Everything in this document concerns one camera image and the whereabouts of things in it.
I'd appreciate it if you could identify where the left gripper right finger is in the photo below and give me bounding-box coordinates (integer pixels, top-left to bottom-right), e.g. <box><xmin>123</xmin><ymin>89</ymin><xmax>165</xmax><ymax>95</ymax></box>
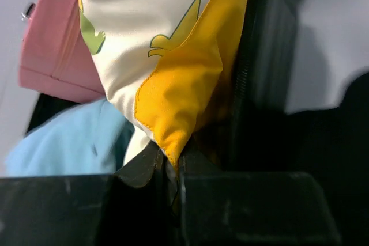
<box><xmin>179</xmin><ymin>153</ymin><xmax>341</xmax><ymax>245</ymax></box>

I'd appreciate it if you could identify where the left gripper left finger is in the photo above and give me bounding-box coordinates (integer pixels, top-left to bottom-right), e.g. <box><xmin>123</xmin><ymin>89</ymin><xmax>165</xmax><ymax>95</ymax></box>
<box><xmin>1</xmin><ymin>143</ymin><xmax>164</xmax><ymax>245</ymax></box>

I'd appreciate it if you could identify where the light blue cloth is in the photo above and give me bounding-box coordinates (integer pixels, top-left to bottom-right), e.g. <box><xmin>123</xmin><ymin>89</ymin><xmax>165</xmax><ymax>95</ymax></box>
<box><xmin>5</xmin><ymin>99</ymin><xmax>133</xmax><ymax>177</ymax></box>

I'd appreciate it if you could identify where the black hard-shell suitcase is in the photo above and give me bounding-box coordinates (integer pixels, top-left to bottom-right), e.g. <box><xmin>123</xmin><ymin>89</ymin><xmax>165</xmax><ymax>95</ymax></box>
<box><xmin>25</xmin><ymin>0</ymin><xmax>369</xmax><ymax>246</ymax></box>

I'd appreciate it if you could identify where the pink cosmetic case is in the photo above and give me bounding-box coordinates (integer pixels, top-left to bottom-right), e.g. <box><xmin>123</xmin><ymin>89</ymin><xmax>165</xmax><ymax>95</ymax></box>
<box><xmin>18</xmin><ymin>0</ymin><xmax>104</xmax><ymax>103</ymax></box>

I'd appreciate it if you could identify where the yellow and white garment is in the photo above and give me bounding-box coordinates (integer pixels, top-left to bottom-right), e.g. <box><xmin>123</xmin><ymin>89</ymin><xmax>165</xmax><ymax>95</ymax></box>
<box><xmin>78</xmin><ymin>0</ymin><xmax>247</xmax><ymax>167</ymax></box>

